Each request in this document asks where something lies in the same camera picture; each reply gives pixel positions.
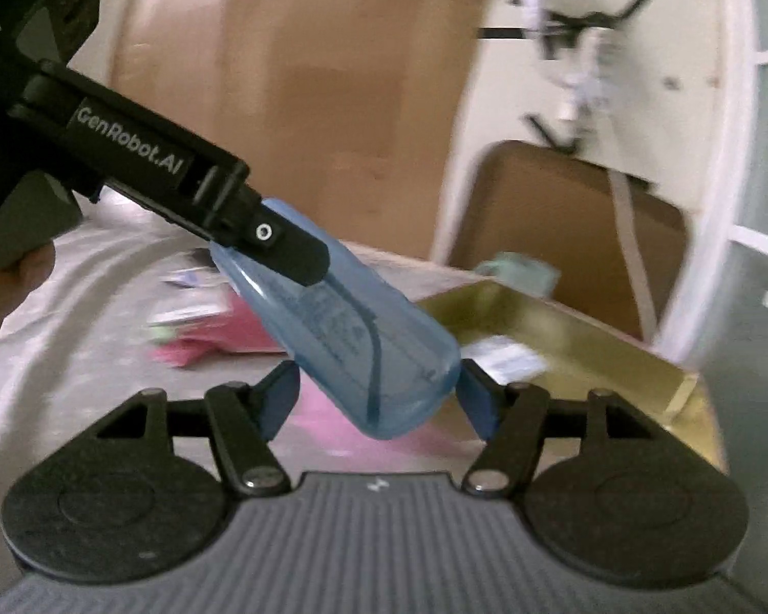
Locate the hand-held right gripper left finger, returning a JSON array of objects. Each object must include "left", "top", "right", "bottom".
[{"left": 96, "top": 361, "right": 302, "bottom": 496}]

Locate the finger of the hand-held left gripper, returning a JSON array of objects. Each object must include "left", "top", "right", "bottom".
[{"left": 230, "top": 185, "right": 330, "bottom": 286}]

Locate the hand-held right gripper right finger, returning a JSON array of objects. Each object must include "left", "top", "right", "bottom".
[{"left": 457, "top": 358, "right": 663, "bottom": 496}]

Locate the blue translucent plastic pouch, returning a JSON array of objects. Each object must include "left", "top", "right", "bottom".
[{"left": 210, "top": 200, "right": 462, "bottom": 441}]

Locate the small white packet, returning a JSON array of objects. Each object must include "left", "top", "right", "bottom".
[{"left": 146, "top": 262, "right": 234, "bottom": 328}]

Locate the pink box with gold inside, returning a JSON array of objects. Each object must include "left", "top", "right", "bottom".
[{"left": 288, "top": 278, "right": 727, "bottom": 468}]

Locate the person's left hand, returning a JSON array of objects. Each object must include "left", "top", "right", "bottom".
[{"left": 0, "top": 239, "right": 58, "bottom": 356}]

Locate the white packet with blue print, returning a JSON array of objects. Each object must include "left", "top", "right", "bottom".
[{"left": 466, "top": 335, "right": 549, "bottom": 386}]

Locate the large cardboard box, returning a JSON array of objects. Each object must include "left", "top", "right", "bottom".
[{"left": 108, "top": 0, "right": 490, "bottom": 260}]

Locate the white framed glass door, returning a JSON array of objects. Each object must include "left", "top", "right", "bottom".
[{"left": 656, "top": 0, "right": 768, "bottom": 398}]

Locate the white strap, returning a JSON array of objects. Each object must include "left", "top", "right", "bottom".
[{"left": 607, "top": 169, "right": 657, "bottom": 337}]

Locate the wall rack with hanging items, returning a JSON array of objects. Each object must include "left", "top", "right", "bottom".
[{"left": 444, "top": 0, "right": 655, "bottom": 156}]

